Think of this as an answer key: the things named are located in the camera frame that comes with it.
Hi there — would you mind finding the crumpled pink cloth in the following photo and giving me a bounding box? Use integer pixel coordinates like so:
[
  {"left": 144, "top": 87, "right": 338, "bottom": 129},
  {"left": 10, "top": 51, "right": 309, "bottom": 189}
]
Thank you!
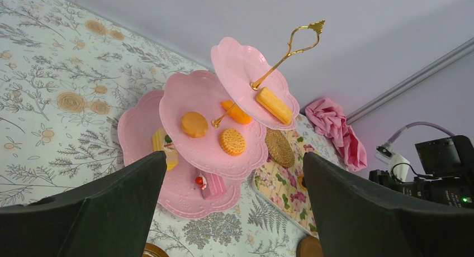
[{"left": 305, "top": 98, "right": 367, "bottom": 172}]

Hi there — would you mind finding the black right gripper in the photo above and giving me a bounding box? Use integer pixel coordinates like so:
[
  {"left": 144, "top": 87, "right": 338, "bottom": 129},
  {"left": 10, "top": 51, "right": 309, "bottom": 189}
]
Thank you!
[{"left": 369, "top": 135, "right": 473, "bottom": 209}]

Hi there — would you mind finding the floral tablecloth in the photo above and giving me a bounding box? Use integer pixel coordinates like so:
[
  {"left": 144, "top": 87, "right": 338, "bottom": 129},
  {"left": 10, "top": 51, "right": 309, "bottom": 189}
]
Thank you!
[{"left": 1, "top": 0, "right": 306, "bottom": 256}]

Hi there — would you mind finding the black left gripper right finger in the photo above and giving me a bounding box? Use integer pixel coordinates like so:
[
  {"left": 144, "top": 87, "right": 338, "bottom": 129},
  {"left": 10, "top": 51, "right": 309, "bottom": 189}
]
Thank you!
[{"left": 303, "top": 152, "right": 473, "bottom": 256}]

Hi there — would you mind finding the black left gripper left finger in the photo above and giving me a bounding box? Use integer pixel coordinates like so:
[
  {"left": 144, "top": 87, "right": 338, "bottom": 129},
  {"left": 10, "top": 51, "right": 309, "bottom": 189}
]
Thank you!
[{"left": 1, "top": 151, "right": 167, "bottom": 256}]

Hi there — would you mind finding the brown saucer left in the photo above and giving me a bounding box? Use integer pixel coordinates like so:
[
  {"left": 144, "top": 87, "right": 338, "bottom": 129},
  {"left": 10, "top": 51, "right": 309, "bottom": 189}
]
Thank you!
[{"left": 142, "top": 243, "right": 169, "bottom": 257}]

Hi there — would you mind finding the pink cake slice toy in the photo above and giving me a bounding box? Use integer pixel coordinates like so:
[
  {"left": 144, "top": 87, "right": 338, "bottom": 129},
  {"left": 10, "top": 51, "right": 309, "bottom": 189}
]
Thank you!
[{"left": 195, "top": 171, "right": 227, "bottom": 199}]

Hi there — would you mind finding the small orange cookie toy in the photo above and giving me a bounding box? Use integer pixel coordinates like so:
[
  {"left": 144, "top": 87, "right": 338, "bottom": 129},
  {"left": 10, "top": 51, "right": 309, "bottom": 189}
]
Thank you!
[{"left": 219, "top": 128, "right": 247, "bottom": 156}]

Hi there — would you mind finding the orange flower cookie toy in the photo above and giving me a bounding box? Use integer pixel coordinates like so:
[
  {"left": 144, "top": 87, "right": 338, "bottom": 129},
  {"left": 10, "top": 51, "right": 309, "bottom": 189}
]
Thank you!
[{"left": 297, "top": 174, "right": 307, "bottom": 191}]

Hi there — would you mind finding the floral rectangular serving tray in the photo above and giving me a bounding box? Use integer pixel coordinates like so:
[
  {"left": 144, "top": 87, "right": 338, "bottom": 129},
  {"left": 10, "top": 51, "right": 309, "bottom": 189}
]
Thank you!
[{"left": 248, "top": 115, "right": 346, "bottom": 236}]

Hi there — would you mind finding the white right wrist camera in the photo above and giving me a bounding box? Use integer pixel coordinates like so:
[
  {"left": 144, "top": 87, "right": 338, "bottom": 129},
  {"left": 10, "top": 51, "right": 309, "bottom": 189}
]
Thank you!
[{"left": 375, "top": 146, "right": 410, "bottom": 182}]

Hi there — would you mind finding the yellow cake piece toy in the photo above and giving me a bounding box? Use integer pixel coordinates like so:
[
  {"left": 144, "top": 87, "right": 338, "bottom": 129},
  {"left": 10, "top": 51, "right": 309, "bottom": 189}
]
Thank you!
[{"left": 151, "top": 127, "right": 179, "bottom": 170}]

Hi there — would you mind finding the round woven brown coaster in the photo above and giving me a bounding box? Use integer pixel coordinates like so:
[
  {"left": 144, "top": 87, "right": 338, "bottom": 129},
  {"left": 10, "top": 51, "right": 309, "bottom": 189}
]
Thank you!
[{"left": 265, "top": 128, "right": 295, "bottom": 168}]

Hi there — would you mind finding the brown saucer right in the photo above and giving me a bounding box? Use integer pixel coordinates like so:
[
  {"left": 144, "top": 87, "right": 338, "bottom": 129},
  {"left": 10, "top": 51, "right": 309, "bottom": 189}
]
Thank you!
[{"left": 296, "top": 236, "right": 324, "bottom": 257}]

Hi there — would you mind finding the yellow rectangular biscuit toy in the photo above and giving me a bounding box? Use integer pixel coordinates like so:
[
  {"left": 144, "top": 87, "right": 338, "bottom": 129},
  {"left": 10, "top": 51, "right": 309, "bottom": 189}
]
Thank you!
[{"left": 256, "top": 87, "right": 292, "bottom": 125}]

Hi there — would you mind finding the orange star cookie toy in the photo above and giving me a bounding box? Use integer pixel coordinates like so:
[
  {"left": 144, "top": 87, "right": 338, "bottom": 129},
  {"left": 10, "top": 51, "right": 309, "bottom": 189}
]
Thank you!
[{"left": 221, "top": 100, "right": 252, "bottom": 125}]

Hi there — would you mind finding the pink three-tier cake stand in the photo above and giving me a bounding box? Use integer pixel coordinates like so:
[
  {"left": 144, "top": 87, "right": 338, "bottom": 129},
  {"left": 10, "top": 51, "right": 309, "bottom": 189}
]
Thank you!
[{"left": 117, "top": 20, "right": 326, "bottom": 220}]

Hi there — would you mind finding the round orange cookie toy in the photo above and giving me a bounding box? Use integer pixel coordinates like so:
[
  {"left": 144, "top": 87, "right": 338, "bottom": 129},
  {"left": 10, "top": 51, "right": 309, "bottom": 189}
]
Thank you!
[{"left": 181, "top": 112, "right": 208, "bottom": 138}]

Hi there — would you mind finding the brown saucer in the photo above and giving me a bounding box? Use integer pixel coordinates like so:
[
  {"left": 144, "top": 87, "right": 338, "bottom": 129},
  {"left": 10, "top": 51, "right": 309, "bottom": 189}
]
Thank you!
[
  {"left": 142, "top": 243, "right": 169, "bottom": 257},
  {"left": 296, "top": 236, "right": 324, "bottom": 257}
]

